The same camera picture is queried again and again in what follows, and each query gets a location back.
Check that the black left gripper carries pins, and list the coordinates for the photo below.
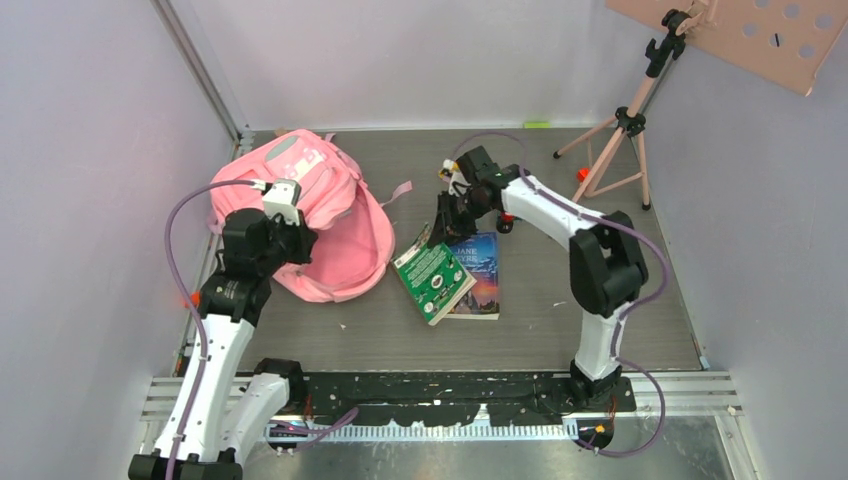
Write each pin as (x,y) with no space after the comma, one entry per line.
(304,235)

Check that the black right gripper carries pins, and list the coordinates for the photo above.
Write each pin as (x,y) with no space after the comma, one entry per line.
(446,225)

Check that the green cover book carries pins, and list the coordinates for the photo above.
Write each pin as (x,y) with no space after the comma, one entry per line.
(433,276)

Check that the pink student backpack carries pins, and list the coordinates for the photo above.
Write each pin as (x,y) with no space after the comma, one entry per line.
(355,237)

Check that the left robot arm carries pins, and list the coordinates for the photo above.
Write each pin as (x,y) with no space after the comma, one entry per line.
(203,439)

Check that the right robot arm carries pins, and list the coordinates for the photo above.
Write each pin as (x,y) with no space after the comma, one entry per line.
(606,266)

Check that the green tape piece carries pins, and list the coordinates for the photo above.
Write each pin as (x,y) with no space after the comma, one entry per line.
(536,125)

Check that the pink tripod music stand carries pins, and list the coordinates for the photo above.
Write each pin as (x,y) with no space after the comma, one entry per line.
(783,42)

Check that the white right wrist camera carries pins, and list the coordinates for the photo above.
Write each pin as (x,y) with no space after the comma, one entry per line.
(451,174)

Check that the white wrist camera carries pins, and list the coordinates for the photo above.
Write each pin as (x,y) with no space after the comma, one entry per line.
(279,199)
(451,174)

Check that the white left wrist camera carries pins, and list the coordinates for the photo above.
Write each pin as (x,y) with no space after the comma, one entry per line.
(279,199)

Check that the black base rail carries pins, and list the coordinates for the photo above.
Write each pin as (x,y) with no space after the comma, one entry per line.
(409,406)

